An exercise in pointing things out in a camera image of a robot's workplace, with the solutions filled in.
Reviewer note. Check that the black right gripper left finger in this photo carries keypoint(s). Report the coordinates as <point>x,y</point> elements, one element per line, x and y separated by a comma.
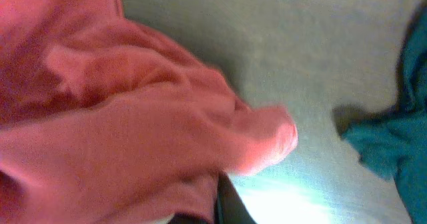
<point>185,219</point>

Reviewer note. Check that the orange t-shirt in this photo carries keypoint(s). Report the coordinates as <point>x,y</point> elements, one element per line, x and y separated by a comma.
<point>104,120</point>

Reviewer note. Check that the dark teal t-shirt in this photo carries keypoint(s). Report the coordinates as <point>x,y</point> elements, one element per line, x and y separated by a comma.
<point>393,145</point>

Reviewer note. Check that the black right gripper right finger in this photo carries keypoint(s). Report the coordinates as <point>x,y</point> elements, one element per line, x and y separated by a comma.
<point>229,206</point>

